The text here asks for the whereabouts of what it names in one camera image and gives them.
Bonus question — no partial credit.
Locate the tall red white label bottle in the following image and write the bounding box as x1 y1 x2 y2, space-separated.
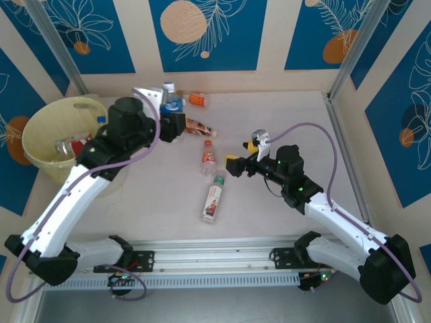
201 174 226 225

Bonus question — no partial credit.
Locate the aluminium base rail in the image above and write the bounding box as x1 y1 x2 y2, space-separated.
29 237 397 275

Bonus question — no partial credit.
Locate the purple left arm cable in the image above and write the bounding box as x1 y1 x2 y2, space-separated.
6 87 161 303

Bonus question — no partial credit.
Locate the grey slotted cable duct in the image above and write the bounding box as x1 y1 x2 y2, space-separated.
42 273 301 291

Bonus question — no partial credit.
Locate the aluminium side rail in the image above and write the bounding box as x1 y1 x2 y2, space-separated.
321 91 374 225

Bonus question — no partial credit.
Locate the small controller circuit board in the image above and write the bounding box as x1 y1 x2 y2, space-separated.
298 270 335 293
106 273 139 287

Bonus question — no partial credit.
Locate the round blue label water bottle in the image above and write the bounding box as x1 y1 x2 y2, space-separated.
160 81 186 115

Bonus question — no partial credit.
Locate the aluminium frame bar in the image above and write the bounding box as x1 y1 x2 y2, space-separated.
390 299 418 323
16 277 46 323

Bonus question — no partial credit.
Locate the pale yellow plastic bin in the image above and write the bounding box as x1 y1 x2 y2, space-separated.
21 95 129 199

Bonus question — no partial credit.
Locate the aluminium frame post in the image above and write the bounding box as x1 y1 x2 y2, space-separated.
25 0 94 102
327 0 385 102

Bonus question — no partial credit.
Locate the clear bottle purple label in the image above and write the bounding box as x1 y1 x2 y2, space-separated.
55 138 77 159

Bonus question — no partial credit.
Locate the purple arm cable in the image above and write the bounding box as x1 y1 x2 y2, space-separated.
268 121 424 303
6 87 161 303

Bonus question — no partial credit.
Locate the small bottle orange cap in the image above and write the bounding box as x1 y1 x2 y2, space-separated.
201 139 217 176

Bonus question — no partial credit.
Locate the copper brown label bottle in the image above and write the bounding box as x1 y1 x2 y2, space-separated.
185 117 218 138

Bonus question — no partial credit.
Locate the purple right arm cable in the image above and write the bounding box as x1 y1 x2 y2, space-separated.
268 121 424 303

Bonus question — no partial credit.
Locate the orange label bottle brown cap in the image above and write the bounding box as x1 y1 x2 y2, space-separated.
176 89 210 108

